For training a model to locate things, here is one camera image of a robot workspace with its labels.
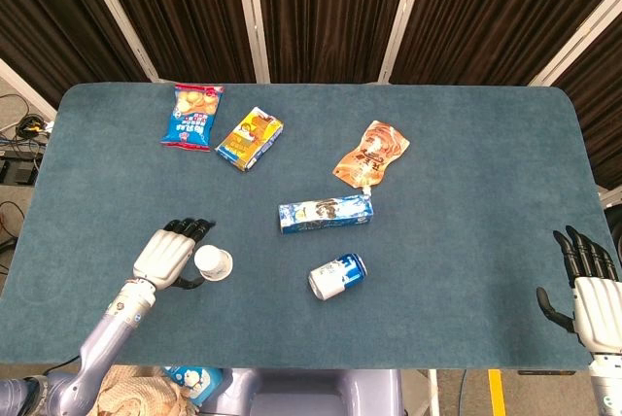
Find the black power box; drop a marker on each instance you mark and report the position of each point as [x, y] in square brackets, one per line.
[17, 170]

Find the white table leg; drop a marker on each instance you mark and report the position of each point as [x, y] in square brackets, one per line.
[433, 391]

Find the blue cookie box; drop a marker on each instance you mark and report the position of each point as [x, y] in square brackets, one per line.
[325, 214]

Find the teal felt-covered table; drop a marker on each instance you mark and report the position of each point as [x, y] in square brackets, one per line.
[437, 241]

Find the white partition post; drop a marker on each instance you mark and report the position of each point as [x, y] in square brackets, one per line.
[578, 32]
[116, 12]
[403, 17]
[252, 17]
[24, 85]

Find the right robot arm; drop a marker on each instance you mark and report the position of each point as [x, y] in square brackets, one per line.
[607, 387]

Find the brown curtain panel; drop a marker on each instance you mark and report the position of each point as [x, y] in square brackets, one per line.
[495, 8]
[180, 8]
[330, 8]
[48, 12]
[602, 110]

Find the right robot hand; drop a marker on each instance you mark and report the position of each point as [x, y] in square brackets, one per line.
[597, 309]

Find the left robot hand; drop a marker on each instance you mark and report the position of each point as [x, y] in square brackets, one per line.
[162, 255]

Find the blue white drink can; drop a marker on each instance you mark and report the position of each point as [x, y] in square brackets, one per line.
[335, 277]

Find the yellow blue biscuit pack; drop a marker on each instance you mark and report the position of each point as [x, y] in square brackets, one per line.
[248, 139]

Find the blue red snack bag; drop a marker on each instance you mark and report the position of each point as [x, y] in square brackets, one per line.
[192, 119]

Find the orange drink pouch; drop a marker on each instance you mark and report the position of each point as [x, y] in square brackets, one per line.
[369, 153]

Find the white floral paper cup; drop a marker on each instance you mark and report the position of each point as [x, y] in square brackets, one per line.
[214, 263]

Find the blue cartoon snack packet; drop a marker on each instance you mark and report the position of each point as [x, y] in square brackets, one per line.
[194, 382]

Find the woven straw hat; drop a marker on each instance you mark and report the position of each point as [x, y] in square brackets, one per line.
[136, 396]

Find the lilac robot torso base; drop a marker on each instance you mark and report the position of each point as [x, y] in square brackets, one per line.
[301, 391]

